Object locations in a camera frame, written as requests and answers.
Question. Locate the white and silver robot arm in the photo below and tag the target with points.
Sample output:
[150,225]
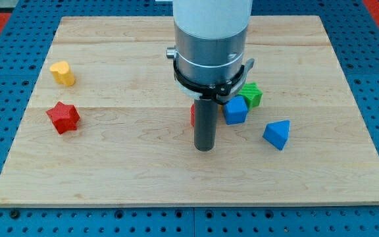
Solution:
[210,39]

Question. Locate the green star block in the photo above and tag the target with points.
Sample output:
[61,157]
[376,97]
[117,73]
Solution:
[251,94]

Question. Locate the blue triangle block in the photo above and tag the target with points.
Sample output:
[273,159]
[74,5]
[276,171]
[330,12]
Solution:
[277,133]

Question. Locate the red star block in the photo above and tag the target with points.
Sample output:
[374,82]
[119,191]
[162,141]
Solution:
[64,117]

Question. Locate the red block behind rod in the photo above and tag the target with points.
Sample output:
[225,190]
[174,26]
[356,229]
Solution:
[192,115]

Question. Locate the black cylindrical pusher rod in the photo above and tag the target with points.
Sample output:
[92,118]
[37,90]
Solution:
[206,113]

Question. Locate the blue cube block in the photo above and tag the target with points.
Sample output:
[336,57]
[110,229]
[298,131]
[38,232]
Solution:
[235,111]

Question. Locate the light wooden board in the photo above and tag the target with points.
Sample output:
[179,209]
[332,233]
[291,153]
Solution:
[133,146]

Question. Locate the yellow heart block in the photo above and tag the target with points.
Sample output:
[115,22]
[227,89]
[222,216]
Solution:
[62,73]

